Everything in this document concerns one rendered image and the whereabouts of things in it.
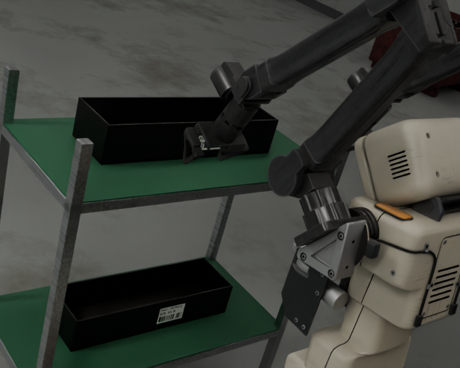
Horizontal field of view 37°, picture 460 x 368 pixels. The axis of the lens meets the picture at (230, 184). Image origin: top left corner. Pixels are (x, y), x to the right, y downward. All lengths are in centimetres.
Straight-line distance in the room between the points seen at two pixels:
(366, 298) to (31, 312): 115
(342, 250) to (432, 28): 40
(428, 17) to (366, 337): 67
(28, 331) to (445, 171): 133
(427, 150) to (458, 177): 9
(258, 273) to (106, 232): 74
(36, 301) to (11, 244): 91
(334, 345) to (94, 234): 199
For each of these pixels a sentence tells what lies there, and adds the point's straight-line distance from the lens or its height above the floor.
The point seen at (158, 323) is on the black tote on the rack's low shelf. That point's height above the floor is 38.
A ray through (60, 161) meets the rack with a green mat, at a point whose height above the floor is 95.
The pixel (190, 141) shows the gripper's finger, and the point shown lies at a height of 118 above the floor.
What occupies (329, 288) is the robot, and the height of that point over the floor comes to 101.
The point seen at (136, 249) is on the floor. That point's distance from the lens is 325.
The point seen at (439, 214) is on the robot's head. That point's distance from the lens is 131.
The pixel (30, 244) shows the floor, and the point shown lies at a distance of 315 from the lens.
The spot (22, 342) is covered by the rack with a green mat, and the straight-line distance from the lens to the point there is 212.
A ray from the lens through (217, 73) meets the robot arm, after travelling 144.
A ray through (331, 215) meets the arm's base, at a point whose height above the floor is 122.
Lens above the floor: 174
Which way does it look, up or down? 25 degrees down
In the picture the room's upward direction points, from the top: 16 degrees clockwise
